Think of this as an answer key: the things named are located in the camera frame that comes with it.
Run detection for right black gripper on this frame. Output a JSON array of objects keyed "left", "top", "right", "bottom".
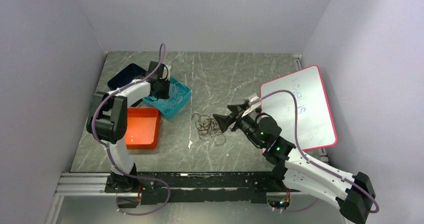
[{"left": 213, "top": 103, "right": 265, "bottom": 148}]

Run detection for white cable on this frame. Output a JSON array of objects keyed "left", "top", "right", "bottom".
[{"left": 162, "top": 81, "right": 186, "bottom": 109}]

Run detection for brown and white cables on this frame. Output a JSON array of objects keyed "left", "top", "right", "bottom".
[{"left": 190, "top": 112, "right": 228, "bottom": 147}]

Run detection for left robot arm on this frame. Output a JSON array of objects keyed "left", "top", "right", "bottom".
[{"left": 86, "top": 61, "right": 172, "bottom": 192}]

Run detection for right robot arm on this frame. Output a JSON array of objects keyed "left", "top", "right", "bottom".
[{"left": 213, "top": 104, "right": 376, "bottom": 224}]

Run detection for teal tray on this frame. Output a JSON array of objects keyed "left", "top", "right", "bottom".
[{"left": 142, "top": 77, "right": 192, "bottom": 120}]

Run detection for navy blue tray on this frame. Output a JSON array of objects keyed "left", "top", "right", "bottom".
[{"left": 107, "top": 63, "right": 146, "bottom": 91}]

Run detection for orange tray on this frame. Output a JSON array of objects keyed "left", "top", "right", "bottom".
[{"left": 124, "top": 107, "right": 161, "bottom": 150}]

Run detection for pink framed whiteboard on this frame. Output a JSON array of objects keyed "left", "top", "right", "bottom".
[{"left": 260, "top": 65, "right": 338, "bottom": 151}]

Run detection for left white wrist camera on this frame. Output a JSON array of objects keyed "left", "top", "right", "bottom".
[{"left": 163, "top": 64, "right": 172, "bottom": 81}]

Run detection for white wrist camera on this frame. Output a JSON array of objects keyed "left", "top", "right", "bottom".
[
  {"left": 163, "top": 64, "right": 172, "bottom": 81},
  {"left": 242, "top": 93, "right": 262, "bottom": 117}
]

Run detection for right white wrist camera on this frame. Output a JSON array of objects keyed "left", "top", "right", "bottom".
[{"left": 242, "top": 93, "right": 262, "bottom": 117}]

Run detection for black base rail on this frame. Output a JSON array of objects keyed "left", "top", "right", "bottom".
[{"left": 104, "top": 171, "right": 288, "bottom": 205}]

